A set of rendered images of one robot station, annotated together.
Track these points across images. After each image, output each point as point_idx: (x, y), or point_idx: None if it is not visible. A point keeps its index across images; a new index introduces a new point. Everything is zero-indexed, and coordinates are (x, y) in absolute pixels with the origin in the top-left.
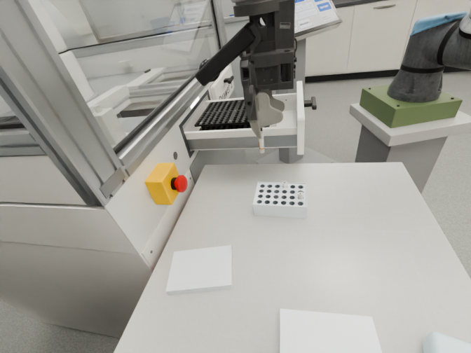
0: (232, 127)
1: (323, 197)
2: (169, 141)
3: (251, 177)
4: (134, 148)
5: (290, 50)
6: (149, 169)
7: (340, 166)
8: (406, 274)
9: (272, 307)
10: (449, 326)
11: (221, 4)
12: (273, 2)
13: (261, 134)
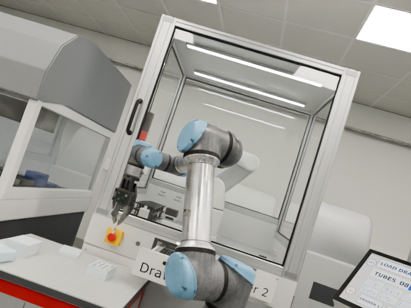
0: None
1: (98, 282)
2: (140, 233)
3: (129, 278)
4: (119, 213)
5: (118, 188)
6: (118, 227)
7: (125, 297)
8: (37, 271)
9: (44, 254)
10: (13, 266)
11: (309, 236)
12: (124, 174)
13: (114, 222)
